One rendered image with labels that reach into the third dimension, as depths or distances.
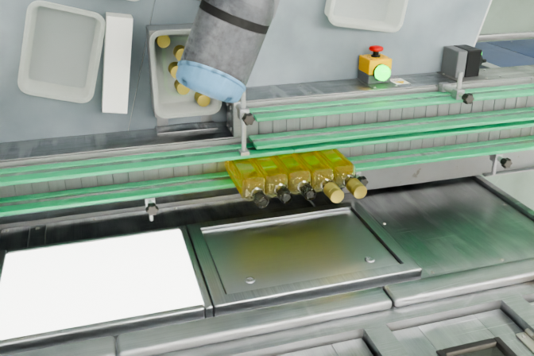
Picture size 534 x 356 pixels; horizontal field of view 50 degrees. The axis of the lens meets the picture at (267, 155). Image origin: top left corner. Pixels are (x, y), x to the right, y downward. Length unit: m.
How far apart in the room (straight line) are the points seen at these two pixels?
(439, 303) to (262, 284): 0.37
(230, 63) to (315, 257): 0.59
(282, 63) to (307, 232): 0.48
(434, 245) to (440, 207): 0.22
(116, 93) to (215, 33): 0.64
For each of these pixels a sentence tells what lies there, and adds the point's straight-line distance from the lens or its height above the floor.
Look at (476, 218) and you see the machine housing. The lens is 1.68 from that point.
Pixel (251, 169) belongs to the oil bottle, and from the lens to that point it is 1.40.
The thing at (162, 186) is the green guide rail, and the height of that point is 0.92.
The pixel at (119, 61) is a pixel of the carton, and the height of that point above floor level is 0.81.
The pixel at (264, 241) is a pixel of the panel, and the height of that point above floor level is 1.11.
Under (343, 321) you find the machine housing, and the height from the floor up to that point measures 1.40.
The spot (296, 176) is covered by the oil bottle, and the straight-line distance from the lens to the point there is 1.37.
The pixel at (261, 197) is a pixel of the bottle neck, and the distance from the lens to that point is 1.30.
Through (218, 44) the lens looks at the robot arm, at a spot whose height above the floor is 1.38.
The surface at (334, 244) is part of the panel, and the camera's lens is 1.40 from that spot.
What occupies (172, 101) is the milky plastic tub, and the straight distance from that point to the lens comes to 1.56.
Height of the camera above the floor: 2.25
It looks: 62 degrees down
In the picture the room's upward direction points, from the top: 142 degrees clockwise
